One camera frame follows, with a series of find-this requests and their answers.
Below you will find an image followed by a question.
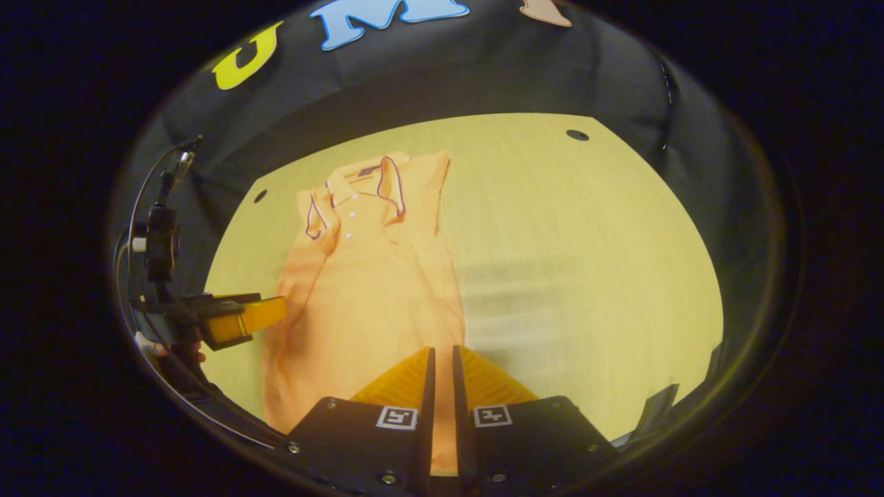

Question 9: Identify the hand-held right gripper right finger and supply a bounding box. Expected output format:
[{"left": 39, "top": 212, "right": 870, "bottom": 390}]
[{"left": 452, "top": 344, "right": 619, "bottom": 496}]

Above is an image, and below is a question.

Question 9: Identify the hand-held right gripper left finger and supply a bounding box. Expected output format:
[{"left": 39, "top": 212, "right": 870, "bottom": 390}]
[{"left": 276, "top": 347, "right": 438, "bottom": 496}]

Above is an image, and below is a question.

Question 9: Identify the orange T-shirt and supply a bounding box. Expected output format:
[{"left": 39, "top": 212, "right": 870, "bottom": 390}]
[{"left": 261, "top": 150, "right": 468, "bottom": 477}]

